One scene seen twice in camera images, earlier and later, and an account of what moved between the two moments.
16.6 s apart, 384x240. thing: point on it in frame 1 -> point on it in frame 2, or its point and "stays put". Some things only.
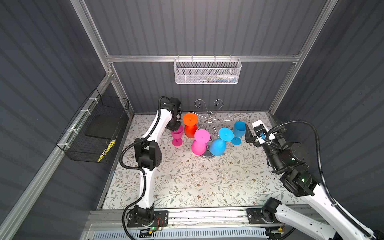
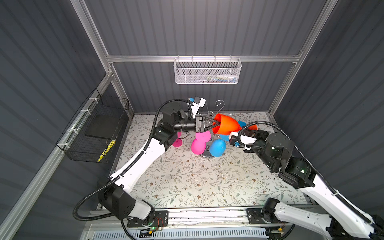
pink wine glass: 199,146 stays put
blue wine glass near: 218,146 stays put
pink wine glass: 177,141 stays put
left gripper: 174,128 -> 199,124
